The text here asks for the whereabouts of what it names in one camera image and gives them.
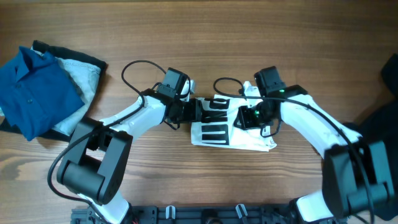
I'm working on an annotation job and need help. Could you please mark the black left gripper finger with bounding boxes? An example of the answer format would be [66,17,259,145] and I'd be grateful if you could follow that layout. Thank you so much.
[201,111,228,123]
[204,98,229,110]

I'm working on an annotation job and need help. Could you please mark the white polo shirt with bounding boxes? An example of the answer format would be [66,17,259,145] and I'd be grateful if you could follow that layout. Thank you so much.
[191,81,277,152]

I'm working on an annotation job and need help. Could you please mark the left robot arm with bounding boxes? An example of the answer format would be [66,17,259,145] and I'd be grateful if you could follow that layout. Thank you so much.
[47,89,204,223]

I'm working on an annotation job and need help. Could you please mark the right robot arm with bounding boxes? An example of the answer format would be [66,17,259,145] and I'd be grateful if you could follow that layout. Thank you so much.
[240,85,397,223]

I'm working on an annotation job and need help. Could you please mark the folded light denim jeans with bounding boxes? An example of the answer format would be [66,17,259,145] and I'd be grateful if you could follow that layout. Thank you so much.
[30,46,106,136]

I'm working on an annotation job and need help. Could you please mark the black garment pile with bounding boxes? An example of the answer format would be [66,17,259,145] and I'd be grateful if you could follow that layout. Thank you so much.
[344,53,397,223]

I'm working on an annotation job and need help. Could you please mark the folded blue shirt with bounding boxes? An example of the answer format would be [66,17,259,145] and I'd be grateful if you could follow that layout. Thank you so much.
[1,46,84,141]

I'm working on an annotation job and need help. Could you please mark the folded black garment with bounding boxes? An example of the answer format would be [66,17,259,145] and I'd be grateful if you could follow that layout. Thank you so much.
[1,40,106,141]

